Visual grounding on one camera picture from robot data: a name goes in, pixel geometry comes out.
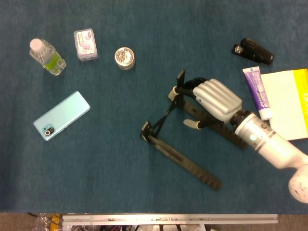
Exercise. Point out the clear box purple print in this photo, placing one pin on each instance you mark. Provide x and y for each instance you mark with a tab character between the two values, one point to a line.
85	44

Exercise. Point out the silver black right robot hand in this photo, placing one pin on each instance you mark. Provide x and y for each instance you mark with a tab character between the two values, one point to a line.
216	98

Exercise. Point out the clear bottle green label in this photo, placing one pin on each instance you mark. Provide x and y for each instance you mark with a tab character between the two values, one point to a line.
48	57

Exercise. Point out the round clear paperclip container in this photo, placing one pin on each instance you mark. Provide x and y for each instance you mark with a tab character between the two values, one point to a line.
124	57

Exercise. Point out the small yellow object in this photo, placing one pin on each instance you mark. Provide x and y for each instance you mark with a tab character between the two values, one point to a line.
55	220

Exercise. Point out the teal table cloth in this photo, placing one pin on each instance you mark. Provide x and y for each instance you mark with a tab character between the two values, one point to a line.
96	168

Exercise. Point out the white yellow booklet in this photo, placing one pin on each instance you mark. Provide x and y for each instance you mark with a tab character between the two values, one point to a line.
284	103

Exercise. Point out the black folding stand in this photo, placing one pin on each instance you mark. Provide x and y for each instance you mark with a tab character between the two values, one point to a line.
192	168

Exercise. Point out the aluminium frame rail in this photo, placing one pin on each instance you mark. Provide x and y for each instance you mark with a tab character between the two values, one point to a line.
168	218

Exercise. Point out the purple white tube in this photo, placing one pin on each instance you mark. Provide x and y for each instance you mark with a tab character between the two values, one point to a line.
257	91

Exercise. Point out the turquoise smartphone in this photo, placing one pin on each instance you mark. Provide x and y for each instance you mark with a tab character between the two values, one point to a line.
62	115

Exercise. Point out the crumpled clear plastic bag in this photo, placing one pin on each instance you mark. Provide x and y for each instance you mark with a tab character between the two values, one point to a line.
42	222

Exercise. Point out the black stapler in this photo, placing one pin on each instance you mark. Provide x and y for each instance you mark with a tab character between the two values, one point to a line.
257	53

